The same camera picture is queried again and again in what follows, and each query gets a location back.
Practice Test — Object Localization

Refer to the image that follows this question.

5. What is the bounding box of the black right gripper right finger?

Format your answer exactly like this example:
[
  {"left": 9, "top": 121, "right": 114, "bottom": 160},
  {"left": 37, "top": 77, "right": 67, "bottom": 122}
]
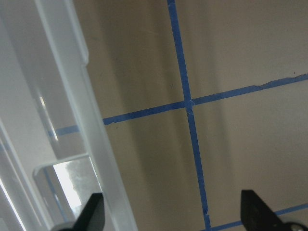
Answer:
[{"left": 241, "top": 190, "right": 292, "bottom": 231}]

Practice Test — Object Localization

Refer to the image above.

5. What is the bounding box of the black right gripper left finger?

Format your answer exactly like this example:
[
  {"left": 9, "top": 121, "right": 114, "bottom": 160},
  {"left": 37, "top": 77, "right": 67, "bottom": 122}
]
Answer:
[{"left": 71, "top": 193, "right": 105, "bottom": 231}]

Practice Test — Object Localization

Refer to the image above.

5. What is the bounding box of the translucent plastic storage box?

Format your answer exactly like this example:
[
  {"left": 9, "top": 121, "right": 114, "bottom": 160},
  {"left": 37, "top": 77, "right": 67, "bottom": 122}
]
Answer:
[{"left": 0, "top": 0, "right": 137, "bottom": 231}]

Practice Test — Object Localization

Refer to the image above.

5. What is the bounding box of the blue tape strip horizontal lower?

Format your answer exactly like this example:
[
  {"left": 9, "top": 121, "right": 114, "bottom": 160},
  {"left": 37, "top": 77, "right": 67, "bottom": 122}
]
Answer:
[{"left": 205, "top": 203, "right": 308, "bottom": 231}]

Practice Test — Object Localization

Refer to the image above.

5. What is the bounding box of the blue tape strip horizontal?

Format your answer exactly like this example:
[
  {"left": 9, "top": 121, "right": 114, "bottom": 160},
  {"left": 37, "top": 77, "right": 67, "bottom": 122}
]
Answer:
[
  {"left": 48, "top": 73, "right": 308, "bottom": 138},
  {"left": 205, "top": 203, "right": 308, "bottom": 231}
]

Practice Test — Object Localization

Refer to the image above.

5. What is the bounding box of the blue tape strip horizontal upper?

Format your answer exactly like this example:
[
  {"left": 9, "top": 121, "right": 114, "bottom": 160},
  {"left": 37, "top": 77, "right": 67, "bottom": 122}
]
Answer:
[{"left": 48, "top": 73, "right": 308, "bottom": 138}]

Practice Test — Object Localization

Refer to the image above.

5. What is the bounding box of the blue tape strip vertical left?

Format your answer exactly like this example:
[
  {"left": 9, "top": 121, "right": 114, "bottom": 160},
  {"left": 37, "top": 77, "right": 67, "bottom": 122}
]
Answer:
[{"left": 167, "top": 0, "right": 212, "bottom": 231}]

